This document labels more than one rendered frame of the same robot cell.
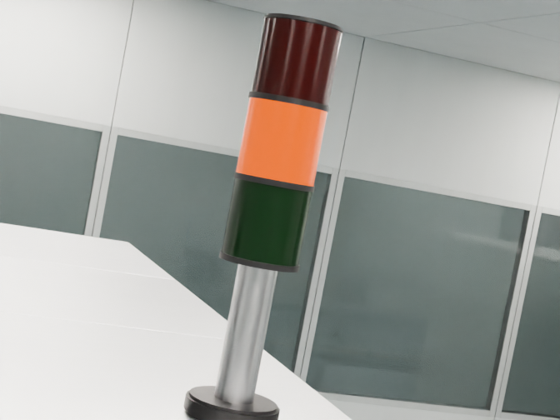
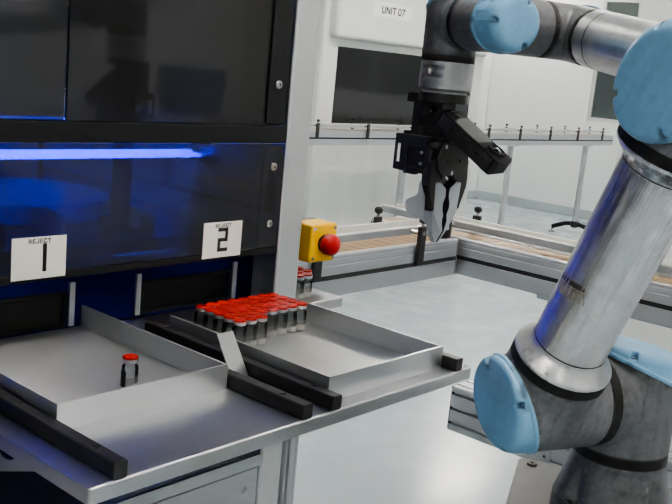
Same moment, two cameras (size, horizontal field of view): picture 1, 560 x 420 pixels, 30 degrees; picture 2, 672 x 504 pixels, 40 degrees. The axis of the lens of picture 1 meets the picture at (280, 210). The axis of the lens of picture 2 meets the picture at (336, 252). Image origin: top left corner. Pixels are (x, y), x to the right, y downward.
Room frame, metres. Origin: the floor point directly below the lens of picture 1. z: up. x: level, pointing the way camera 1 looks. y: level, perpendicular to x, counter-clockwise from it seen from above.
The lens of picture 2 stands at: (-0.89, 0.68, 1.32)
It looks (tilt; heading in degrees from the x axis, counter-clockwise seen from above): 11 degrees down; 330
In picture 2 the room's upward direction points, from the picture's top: 5 degrees clockwise
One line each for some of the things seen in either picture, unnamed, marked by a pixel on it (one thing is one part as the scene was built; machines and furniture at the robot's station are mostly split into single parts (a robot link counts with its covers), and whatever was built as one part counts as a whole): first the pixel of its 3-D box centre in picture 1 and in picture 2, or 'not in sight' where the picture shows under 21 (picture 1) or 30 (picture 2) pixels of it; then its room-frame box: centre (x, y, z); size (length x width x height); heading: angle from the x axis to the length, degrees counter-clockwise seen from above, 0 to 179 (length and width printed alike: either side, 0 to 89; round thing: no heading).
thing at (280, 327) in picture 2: not in sight; (265, 322); (0.41, 0.03, 0.91); 0.18 x 0.02 x 0.05; 109
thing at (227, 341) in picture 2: not in sight; (256, 365); (0.21, 0.14, 0.91); 0.14 x 0.03 x 0.06; 18
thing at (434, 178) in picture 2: not in sight; (434, 180); (0.17, -0.10, 1.18); 0.05 x 0.02 x 0.09; 108
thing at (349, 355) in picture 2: not in sight; (304, 341); (0.33, 0.00, 0.90); 0.34 x 0.26 x 0.04; 19
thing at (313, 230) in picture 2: not in sight; (310, 239); (0.63, -0.16, 1.00); 0.08 x 0.07 x 0.07; 19
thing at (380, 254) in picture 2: not in sight; (348, 250); (0.86, -0.38, 0.92); 0.69 x 0.16 x 0.16; 109
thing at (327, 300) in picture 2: not in sight; (294, 297); (0.67, -0.16, 0.87); 0.14 x 0.13 x 0.02; 19
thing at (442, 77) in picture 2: not in sight; (444, 78); (0.20, -0.11, 1.32); 0.08 x 0.08 x 0.05
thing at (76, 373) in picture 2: not in sight; (71, 358); (0.32, 0.36, 0.90); 0.34 x 0.26 x 0.04; 19
